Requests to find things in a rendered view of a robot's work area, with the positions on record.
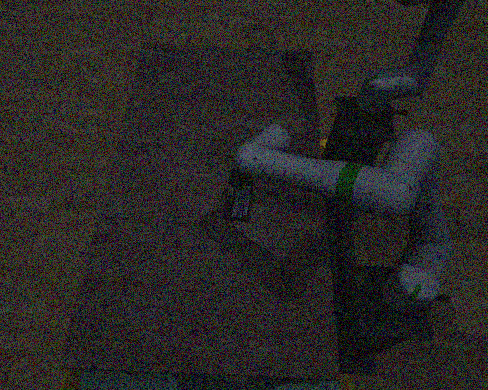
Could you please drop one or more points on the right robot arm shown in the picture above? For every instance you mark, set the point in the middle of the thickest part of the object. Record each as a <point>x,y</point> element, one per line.
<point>384,84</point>

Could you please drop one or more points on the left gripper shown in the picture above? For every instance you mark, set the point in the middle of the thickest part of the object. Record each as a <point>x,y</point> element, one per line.
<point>238,179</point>

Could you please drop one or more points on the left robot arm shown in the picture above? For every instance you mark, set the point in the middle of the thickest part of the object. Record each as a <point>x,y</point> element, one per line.
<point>397,188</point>

